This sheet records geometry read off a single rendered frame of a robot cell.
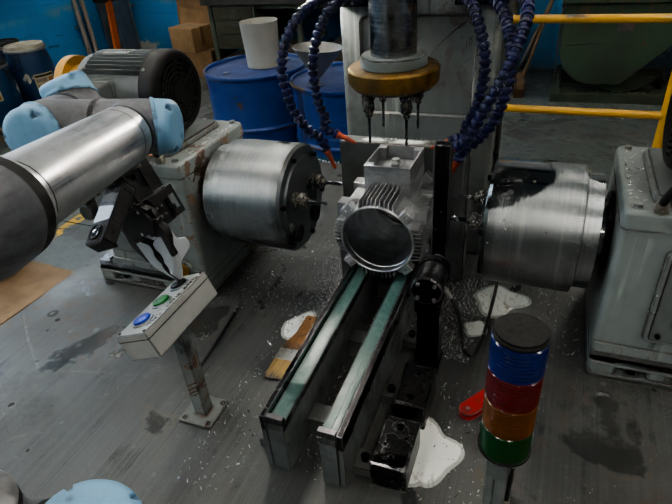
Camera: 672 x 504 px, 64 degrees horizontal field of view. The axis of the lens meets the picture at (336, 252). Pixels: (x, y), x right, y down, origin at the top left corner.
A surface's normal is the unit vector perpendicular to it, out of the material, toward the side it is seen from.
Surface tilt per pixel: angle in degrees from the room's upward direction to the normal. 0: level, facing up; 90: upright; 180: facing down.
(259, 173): 43
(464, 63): 90
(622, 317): 90
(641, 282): 90
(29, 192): 68
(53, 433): 0
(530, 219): 58
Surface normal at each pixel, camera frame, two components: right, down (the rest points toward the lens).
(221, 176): -0.31, -0.18
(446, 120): -0.36, 0.53
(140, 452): -0.07, -0.84
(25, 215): 0.96, -0.07
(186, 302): 0.84, -0.18
